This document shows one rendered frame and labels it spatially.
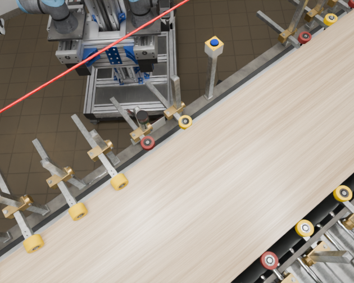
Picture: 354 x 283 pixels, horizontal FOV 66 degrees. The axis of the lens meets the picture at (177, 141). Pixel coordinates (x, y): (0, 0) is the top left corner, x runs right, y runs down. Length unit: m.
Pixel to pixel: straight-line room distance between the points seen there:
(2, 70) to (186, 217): 2.75
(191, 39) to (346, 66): 1.70
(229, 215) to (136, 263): 0.51
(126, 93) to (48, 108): 0.87
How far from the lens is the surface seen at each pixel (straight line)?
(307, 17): 2.30
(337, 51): 2.08
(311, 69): 1.93
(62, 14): 1.90
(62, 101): 3.00
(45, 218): 1.84
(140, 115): 1.40
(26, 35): 3.77
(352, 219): 1.66
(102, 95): 2.63
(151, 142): 1.54
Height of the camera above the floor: 2.31
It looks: 67 degrees down
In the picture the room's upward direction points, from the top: 7 degrees counter-clockwise
